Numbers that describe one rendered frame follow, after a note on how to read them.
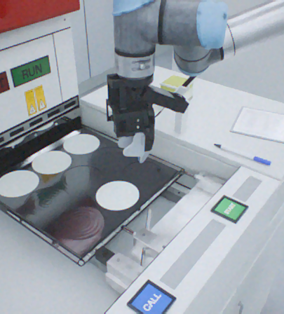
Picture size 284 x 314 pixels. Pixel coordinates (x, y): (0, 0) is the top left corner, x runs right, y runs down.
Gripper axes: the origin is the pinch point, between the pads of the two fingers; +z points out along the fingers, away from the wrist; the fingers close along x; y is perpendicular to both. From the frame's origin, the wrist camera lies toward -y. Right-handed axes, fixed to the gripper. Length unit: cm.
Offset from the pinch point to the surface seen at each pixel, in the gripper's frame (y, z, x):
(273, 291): -68, 99, -11
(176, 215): -4.5, 11.3, 9.2
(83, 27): -40, 44, -242
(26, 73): 20.2, -10.4, -29.5
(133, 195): 3.1, 9.2, 1.9
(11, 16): 21.4, -25.8, -23.4
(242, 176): -19.5, 3.1, 10.3
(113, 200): 8.0, 9.3, 1.7
